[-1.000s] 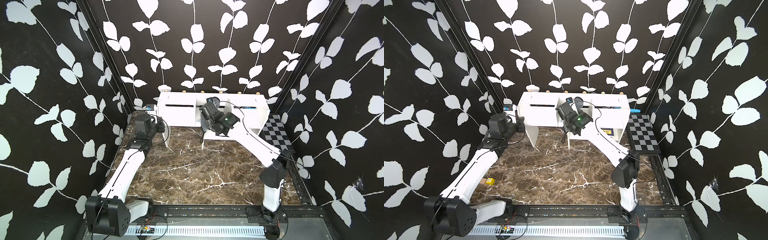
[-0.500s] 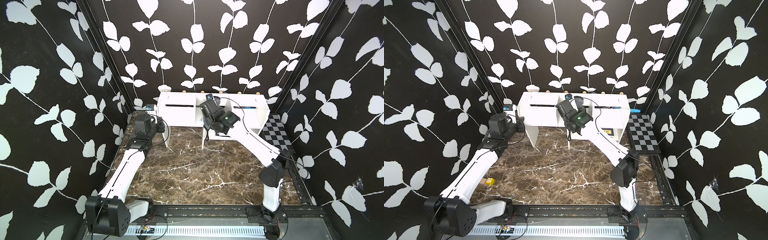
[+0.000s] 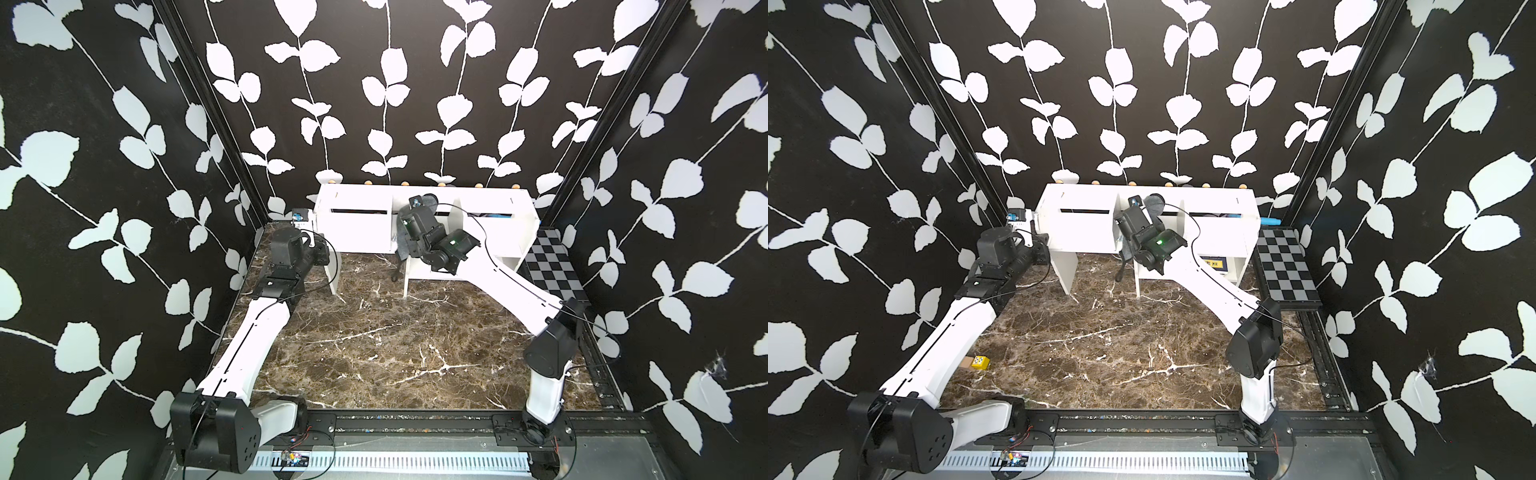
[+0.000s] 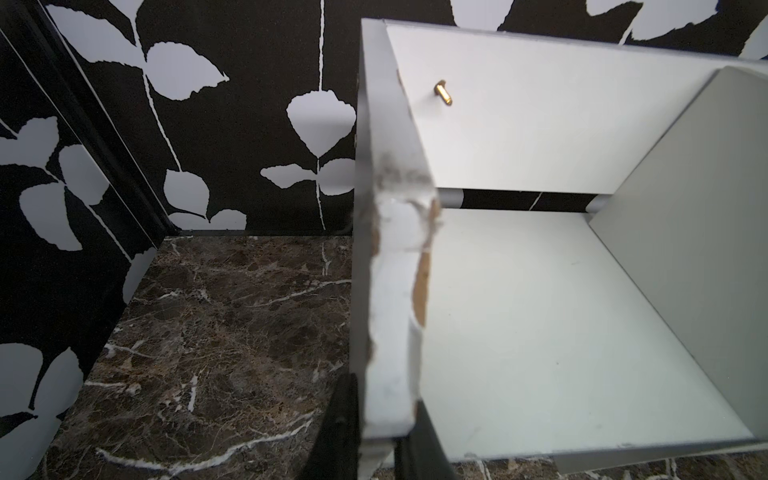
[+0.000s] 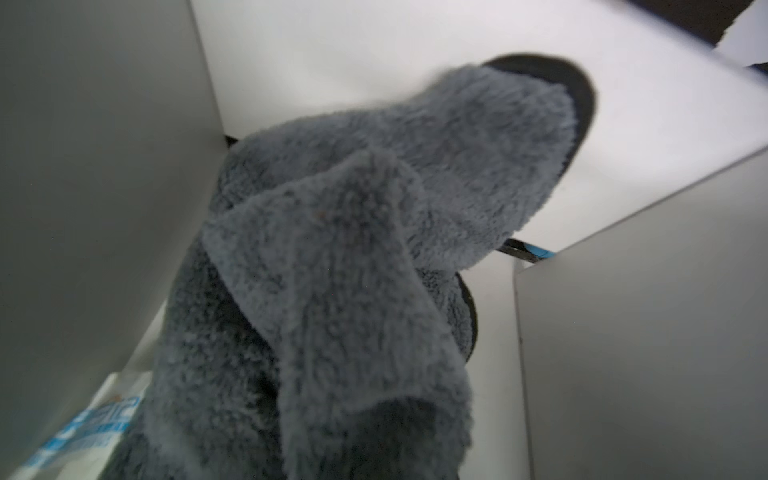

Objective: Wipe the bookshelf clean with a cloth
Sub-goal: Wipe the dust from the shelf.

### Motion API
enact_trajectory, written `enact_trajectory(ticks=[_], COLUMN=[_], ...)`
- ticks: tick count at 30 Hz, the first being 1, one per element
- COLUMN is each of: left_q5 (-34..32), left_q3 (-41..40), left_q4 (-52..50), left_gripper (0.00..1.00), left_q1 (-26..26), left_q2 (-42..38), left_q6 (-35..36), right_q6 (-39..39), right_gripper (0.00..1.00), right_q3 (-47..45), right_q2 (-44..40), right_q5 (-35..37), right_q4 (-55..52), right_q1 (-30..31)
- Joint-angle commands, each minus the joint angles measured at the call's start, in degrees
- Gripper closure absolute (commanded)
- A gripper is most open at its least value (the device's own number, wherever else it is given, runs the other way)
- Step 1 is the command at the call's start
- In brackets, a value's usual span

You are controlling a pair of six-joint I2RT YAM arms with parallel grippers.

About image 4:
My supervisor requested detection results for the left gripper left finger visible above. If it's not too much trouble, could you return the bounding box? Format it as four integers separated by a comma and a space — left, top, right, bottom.
296, 373, 360, 480

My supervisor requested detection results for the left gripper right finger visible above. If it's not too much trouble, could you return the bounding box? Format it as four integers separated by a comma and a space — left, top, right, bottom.
394, 401, 456, 480

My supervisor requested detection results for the white wooden bookshelf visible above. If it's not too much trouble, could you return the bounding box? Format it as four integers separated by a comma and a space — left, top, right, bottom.
349, 19, 767, 479

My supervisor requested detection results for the brass screw in shelf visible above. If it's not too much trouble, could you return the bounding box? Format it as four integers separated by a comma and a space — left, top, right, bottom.
433, 80, 453, 106

